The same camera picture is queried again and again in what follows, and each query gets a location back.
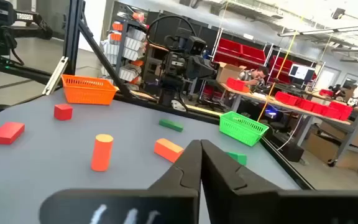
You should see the orange cylinder block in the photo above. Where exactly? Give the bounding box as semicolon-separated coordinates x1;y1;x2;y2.
90;133;114;172

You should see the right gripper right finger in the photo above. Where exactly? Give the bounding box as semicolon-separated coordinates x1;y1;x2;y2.
200;139;358;224

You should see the wooden workbench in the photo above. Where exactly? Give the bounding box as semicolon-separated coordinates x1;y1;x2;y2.
218;82;358;175

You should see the black table end rail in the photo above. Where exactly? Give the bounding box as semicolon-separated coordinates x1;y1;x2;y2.
113;91;222;126

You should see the small green block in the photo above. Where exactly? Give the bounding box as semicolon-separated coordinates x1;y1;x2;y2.
226;151;248;166

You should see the shelf rack with bins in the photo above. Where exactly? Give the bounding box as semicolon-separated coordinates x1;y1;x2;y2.
100;11;150;91

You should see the black frame base rail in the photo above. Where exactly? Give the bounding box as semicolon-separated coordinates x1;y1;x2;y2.
0;59;62;85

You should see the long ceiling light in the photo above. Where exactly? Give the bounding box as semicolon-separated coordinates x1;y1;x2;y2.
277;24;358;37

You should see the person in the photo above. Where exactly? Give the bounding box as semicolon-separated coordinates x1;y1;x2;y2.
237;65;270;88

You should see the black frame post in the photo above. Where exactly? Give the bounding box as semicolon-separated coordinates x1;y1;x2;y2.
62;0;85;76

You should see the silver angle bracket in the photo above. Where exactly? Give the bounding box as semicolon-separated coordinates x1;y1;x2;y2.
41;55;70;96

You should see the orange rectangular block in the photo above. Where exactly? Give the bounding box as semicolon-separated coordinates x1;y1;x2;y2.
154;138;185;164

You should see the green plastic basket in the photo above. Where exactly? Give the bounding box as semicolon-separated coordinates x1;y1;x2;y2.
218;111;270;147

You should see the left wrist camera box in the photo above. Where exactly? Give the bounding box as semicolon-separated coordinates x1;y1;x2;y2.
185;35;208;57

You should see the red cube block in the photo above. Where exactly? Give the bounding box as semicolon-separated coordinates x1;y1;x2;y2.
53;103;73;121

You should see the red plastic bin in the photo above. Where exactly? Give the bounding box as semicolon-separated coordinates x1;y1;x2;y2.
274;91;301;106
312;103;329;116
218;37;243;57
299;98;315;112
328;101;354;121
241;44;267;65
226;77;250;93

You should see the computer monitor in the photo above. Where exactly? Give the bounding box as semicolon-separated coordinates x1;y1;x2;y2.
288;63;316;81

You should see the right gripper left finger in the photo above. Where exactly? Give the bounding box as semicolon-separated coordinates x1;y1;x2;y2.
39;139;203;224

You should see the black floor case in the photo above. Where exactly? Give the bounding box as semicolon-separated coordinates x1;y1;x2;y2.
270;132;306;162

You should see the yellow hanging cable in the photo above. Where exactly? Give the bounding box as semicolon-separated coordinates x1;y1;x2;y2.
256;17;304;123

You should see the red rectangular block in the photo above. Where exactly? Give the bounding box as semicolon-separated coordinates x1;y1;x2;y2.
0;121;25;146

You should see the black diagonal frame strut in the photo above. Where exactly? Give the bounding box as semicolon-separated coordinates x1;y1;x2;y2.
78;15;134;100

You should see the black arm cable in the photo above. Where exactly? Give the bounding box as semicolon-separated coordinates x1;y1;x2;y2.
146;14;198;50

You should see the orange plastic basket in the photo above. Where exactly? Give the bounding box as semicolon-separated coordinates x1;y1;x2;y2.
60;73;118;106

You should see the black table side rail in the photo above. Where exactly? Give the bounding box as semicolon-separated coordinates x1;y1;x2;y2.
258;136;316;191

